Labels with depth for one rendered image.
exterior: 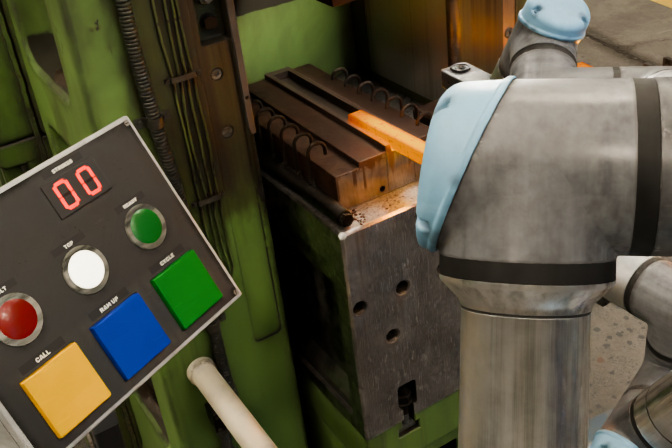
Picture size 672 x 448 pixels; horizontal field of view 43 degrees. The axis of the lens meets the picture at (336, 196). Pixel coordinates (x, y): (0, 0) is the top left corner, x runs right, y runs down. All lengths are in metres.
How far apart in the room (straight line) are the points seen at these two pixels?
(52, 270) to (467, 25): 0.90
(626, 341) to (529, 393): 1.98
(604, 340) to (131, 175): 1.71
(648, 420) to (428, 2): 0.93
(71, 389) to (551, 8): 0.68
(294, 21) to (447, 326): 0.69
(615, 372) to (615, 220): 1.91
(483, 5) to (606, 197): 1.10
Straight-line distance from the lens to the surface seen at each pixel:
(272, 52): 1.78
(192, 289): 1.10
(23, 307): 1.00
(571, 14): 1.00
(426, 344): 1.56
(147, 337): 1.05
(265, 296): 1.57
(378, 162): 1.38
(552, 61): 0.97
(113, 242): 1.06
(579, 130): 0.54
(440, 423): 1.71
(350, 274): 1.36
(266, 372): 1.66
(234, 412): 1.45
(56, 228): 1.03
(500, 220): 0.53
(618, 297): 1.05
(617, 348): 2.51
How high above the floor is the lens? 1.63
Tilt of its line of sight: 30 degrees down
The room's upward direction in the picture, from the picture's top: 7 degrees counter-clockwise
